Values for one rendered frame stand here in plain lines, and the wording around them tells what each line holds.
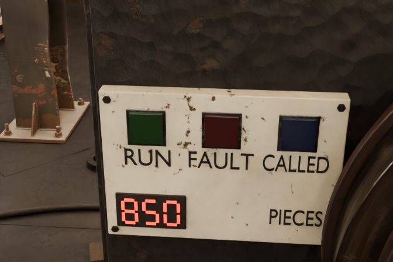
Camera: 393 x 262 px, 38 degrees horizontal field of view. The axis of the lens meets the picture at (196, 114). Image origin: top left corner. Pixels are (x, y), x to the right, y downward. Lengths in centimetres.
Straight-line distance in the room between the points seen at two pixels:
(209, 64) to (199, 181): 13
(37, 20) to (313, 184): 272
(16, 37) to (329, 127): 282
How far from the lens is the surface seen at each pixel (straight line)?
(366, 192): 50
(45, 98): 339
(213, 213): 66
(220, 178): 63
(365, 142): 55
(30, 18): 326
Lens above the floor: 146
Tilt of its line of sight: 24 degrees down
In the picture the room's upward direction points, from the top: straight up
